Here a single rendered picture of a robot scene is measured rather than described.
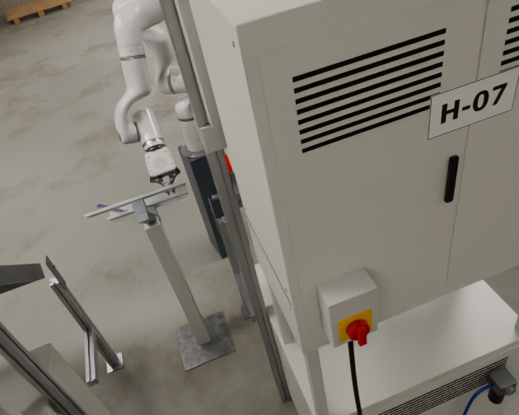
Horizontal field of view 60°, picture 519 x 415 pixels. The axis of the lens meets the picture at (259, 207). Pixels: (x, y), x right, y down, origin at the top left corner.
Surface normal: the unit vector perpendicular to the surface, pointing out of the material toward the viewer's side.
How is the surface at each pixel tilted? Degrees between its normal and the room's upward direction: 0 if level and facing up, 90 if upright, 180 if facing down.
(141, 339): 0
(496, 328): 0
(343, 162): 90
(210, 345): 0
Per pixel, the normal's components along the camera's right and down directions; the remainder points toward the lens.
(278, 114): 0.32, 0.58
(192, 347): -0.17, -0.74
